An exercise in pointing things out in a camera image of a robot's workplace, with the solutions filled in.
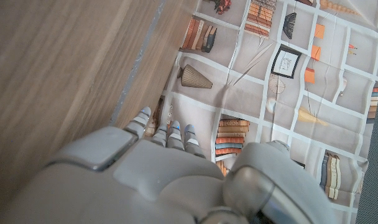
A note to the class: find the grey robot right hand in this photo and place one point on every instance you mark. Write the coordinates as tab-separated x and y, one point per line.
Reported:
145	186

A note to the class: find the printed bookshelf backdrop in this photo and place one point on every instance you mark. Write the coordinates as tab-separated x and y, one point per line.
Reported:
245	93

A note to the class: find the dark grey mesh panel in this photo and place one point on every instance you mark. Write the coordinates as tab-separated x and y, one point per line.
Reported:
377	171

